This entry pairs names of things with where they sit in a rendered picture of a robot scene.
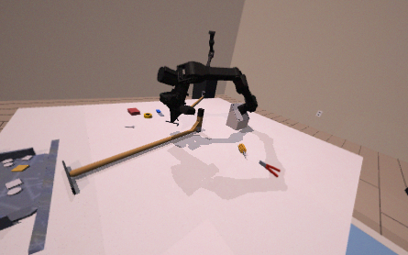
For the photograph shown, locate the red-handled pliers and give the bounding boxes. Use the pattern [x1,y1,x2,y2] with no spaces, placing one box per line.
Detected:
[259,161,280,177]

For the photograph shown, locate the orange ribbed handle with grey metal rod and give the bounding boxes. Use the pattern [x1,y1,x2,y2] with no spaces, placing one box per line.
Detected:
[238,143,247,156]

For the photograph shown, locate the orange tile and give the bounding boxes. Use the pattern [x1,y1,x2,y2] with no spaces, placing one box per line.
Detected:
[12,165,29,172]

